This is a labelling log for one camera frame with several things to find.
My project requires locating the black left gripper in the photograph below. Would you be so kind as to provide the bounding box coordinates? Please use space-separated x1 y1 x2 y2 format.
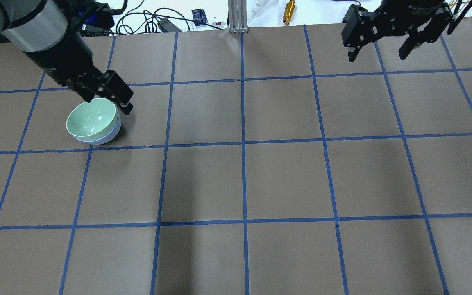
25 32 134 115

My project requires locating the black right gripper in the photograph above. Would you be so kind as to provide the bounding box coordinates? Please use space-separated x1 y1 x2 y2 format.
342 0 453 62

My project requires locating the green bowl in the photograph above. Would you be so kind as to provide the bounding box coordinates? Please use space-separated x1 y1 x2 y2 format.
66 98 118 140

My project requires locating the blue bowl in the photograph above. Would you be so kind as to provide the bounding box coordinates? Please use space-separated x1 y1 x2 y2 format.
73 109 121 145

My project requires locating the grey power adapter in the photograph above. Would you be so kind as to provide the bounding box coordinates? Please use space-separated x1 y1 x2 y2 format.
157 18 182 32

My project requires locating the brass cylinder fitting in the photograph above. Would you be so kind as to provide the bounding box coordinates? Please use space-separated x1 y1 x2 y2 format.
281 0 296 26

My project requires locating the small blue black box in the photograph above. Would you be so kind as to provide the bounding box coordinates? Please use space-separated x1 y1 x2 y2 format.
191 8 207 27

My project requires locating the white plug connector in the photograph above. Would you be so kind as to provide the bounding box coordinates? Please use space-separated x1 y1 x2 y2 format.
247 0 270 23

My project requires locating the black coiled cable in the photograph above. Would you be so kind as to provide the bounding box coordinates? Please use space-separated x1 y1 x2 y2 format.
115 0 191 35

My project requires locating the white switch with red button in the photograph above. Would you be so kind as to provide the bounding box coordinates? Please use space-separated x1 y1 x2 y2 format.
211 17 225 29

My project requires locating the aluminium frame post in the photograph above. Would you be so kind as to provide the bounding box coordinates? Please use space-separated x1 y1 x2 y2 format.
228 0 249 34

